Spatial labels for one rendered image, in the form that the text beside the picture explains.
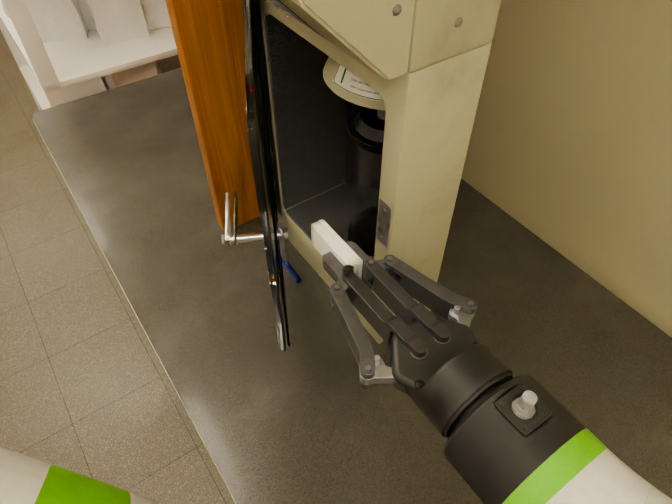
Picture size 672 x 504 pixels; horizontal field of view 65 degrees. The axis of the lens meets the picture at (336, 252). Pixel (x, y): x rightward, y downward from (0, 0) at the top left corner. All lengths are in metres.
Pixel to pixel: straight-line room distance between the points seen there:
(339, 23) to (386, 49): 0.06
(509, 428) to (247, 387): 0.51
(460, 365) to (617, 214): 0.62
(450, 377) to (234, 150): 0.63
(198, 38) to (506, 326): 0.65
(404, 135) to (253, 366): 0.45
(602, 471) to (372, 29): 0.37
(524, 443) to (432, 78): 0.34
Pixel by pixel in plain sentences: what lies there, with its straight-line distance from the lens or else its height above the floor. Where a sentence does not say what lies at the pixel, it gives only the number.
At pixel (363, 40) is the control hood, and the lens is 0.47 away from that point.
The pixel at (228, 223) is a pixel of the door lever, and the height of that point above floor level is 1.21.
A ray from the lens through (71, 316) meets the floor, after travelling 2.28.
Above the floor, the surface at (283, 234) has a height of 1.21.
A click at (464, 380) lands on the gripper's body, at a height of 1.31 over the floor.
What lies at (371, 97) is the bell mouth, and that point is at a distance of 0.64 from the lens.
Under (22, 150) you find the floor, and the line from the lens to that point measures 3.22.
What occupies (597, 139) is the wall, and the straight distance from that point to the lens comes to 0.96.
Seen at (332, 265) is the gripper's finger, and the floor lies 1.28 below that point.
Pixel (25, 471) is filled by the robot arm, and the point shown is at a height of 1.40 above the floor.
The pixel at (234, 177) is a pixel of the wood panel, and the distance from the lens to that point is 0.97.
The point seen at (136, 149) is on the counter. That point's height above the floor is 0.94.
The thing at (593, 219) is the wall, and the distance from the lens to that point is 1.02.
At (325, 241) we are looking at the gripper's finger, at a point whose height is 1.29.
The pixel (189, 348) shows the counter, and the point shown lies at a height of 0.94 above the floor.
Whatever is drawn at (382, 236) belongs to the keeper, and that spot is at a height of 1.18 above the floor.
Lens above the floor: 1.66
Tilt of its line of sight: 48 degrees down
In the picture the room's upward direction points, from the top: straight up
